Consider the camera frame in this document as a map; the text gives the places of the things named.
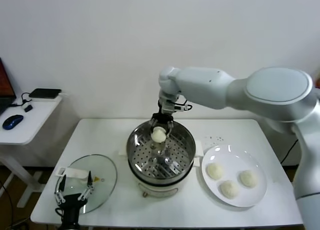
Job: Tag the white side desk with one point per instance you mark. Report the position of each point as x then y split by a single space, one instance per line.
30 190

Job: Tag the blue computer mouse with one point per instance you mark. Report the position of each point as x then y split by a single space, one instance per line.
12 121

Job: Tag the black laptop with red screen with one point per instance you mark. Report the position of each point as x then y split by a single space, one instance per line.
4 84

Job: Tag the small black adapter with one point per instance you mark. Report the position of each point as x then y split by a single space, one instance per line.
28 108

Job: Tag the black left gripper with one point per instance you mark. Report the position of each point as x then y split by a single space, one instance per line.
72 202

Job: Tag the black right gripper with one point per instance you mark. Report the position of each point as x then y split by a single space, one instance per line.
162 118

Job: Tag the round glass pot lid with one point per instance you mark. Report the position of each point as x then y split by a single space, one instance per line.
105 170

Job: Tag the round white steamed baozi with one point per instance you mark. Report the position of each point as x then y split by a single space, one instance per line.
248 179
228 189
158 134
214 171

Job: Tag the stainless steel steamer basket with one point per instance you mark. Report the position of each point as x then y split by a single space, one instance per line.
180 152

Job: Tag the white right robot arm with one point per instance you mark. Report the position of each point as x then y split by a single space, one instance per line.
275 89

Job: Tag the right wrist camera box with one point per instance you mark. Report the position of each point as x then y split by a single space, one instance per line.
171 107

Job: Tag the large white plate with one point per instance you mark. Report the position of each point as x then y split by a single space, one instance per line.
250 197

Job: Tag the white electric cooker base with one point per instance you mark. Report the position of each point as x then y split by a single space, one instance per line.
160 190

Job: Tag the flat black device box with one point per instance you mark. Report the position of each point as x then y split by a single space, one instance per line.
45 93

